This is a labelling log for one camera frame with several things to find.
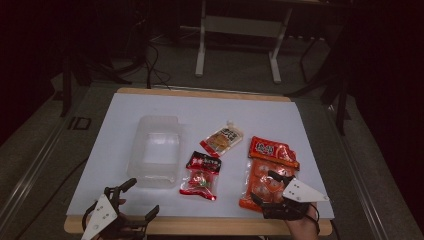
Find black metal stand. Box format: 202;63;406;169
285;33;352;136
59;46;134;118

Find black and red snack packet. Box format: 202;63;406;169
179;150;223;202

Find clear plastic container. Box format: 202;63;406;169
126;114;184;190

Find person's right hand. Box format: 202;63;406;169
285;201;322;240

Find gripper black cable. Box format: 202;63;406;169
81;199;98;232
305;201;322;236

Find person's left hand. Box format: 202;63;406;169
95;198;135;240

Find black floor bracket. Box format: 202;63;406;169
67;116;92;131

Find white table sheet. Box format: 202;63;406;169
65;92;336;221

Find black floor cables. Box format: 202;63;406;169
142;42;172;90

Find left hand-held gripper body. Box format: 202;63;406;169
81;186;148;240

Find small spouted sauce pouch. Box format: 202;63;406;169
199;120;245;159

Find white metal stand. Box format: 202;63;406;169
194;0;295;85

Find metal floor rail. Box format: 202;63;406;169
324;102;392;240
0;109;82;231

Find wooden table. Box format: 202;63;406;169
63;87;334;237

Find large orange snack packet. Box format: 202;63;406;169
238;135;301;213

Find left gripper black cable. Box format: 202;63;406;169
81;199;98;232

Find thin black floor cable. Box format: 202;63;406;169
15;156;90;240

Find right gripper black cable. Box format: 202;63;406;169
305;201;322;236

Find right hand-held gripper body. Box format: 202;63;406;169
259;177;330;222

